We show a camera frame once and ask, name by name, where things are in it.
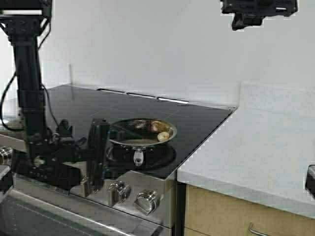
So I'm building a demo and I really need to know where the black object at right edge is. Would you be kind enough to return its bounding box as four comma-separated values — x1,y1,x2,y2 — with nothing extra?
305,165,315,198

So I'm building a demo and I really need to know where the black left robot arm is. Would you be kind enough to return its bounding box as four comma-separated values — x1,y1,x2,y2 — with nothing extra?
0,0,110,191

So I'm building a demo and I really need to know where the steel stove knob right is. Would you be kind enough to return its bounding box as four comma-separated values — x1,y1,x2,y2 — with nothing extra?
133,189,160,215

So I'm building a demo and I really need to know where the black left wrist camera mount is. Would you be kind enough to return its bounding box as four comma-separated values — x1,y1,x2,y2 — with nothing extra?
56,119,73,138

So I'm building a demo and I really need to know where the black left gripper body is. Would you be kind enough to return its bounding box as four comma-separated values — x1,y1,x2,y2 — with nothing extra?
24,118,110,191

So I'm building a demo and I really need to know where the white shrimp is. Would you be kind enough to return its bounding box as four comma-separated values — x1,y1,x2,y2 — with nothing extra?
157,131,170,142

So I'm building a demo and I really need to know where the steel stove knob far left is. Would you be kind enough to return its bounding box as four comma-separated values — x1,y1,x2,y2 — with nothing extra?
0,147,13,165

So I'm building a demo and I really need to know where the stainless steel stove black cooktop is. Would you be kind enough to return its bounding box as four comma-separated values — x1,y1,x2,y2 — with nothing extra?
0,85,232,236

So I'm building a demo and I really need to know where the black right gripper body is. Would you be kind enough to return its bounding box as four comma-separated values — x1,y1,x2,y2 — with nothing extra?
221,0,298,31

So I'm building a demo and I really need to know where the steel stove knob middle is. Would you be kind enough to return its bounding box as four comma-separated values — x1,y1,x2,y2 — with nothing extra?
107,180,131,207

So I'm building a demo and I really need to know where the steel stove knob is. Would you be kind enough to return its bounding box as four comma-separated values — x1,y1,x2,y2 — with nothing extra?
0,147,13,165
133,189,160,215
107,180,131,207
80,176,93,197

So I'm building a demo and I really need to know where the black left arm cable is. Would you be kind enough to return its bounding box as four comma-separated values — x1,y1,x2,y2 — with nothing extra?
0,72,24,131

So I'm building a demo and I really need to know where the steel frying pan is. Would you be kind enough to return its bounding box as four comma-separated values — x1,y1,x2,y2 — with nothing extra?
107,118,178,170

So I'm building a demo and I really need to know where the silver drawer handle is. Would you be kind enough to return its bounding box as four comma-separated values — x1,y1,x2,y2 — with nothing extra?
248,222,271,236

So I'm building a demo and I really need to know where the light wooden base cabinet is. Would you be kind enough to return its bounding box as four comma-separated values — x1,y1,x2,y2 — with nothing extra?
185,185,315,236

